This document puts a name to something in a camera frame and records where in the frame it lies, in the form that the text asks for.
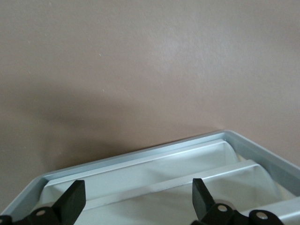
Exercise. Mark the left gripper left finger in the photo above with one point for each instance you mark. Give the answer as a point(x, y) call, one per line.
point(70, 201)

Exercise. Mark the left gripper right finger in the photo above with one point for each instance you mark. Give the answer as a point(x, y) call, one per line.
point(204, 204)

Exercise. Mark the white drawer cabinet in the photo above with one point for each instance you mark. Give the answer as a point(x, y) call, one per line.
point(131, 158)

